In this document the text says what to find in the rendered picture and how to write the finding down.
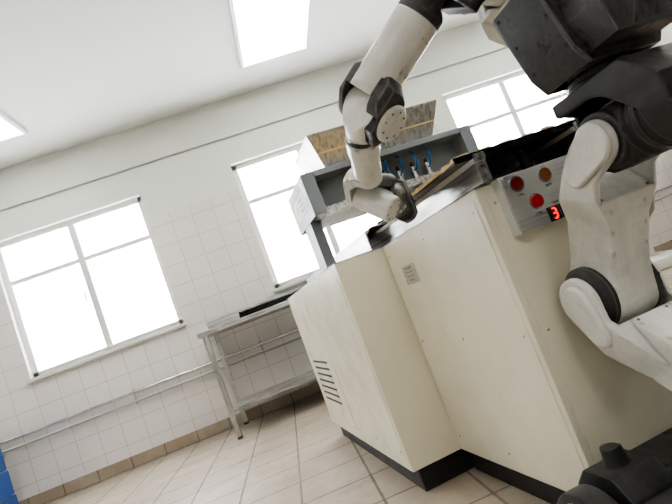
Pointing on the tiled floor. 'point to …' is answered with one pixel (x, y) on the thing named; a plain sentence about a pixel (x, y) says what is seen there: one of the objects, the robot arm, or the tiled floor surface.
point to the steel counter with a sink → (229, 367)
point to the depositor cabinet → (377, 370)
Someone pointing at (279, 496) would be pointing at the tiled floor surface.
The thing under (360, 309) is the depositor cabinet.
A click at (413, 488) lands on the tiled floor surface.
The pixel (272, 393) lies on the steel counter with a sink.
